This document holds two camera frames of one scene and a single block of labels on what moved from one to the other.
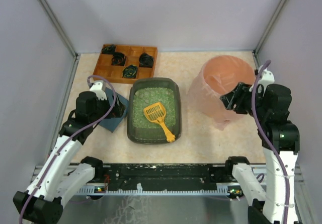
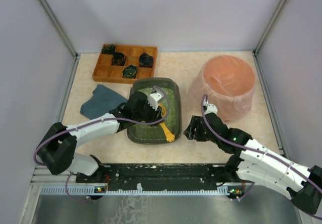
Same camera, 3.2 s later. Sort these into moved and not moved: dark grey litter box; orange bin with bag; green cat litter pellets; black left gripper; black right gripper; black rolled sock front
Moved: black left gripper; black right gripper
Not moved: green cat litter pellets; dark grey litter box; orange bin with bag; black rolled sock front
